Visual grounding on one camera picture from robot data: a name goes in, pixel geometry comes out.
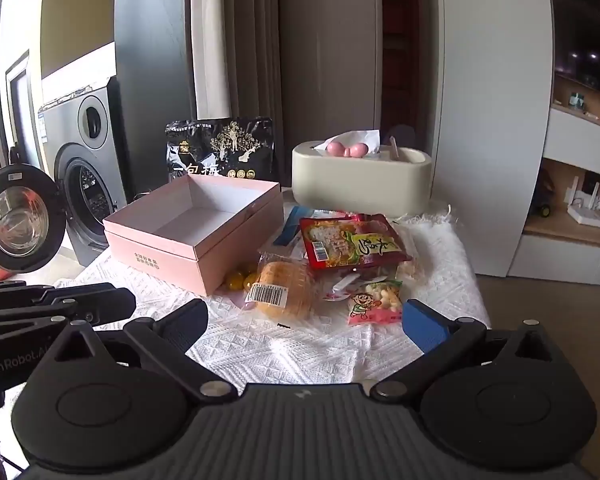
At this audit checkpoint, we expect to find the dark tall cabinet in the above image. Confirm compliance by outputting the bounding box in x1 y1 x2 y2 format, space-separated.
113 0 197 203

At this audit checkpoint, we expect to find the small white red wrapper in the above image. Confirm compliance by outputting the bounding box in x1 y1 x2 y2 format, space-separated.
322 272 362 304

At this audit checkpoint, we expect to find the white router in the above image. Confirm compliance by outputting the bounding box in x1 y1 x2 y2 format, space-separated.
564 184 600 229

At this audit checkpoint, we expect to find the white woven tablecloth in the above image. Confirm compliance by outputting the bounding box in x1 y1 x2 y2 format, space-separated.
0 200 492 413

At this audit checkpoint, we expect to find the pink white puff packet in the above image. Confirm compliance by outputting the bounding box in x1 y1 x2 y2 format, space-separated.
347 280 404 326

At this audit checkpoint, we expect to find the orange bread packet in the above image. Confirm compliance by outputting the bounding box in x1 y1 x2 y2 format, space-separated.
245 259 314 322

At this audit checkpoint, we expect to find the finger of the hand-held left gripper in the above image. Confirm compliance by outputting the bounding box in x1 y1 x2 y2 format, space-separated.
0 313 76 347
0 281 137 330

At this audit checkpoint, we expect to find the pink cardboard box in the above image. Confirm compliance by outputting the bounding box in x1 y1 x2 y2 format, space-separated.
102 178 284 297

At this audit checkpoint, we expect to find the beige curtain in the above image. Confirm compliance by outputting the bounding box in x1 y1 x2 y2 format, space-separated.
189 0 232 122

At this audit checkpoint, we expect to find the white shelf unit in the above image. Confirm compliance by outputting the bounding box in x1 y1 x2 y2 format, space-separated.
507 72 600 288

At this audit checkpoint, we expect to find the cream tissue box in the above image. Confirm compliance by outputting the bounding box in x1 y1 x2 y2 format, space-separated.
291 135 433 217

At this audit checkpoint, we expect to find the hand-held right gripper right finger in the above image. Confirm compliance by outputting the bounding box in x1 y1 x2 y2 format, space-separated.
370 299 556 403

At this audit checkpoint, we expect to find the round washing machine door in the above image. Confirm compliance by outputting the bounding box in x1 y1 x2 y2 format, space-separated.
0 162 72 274

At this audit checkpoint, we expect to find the grey dryer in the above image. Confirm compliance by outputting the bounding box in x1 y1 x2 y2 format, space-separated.
36 76 123 162

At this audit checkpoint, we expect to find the blue packet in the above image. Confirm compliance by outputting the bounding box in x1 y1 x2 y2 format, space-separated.
272 205 312 249

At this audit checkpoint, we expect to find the black snack bag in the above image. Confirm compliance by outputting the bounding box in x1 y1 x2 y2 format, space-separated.
165 117 276 187

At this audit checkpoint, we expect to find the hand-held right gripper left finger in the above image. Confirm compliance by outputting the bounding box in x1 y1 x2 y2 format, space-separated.
55 299 238 403

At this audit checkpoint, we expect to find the red snack packet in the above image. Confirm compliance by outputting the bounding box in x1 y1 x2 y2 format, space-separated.
299 214 414 274

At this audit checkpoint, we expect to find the grey washing machine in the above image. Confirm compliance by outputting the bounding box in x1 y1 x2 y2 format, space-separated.
54 141 129 267

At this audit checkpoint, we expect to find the white tissue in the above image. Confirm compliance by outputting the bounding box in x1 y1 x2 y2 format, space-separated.
314 130 381 153

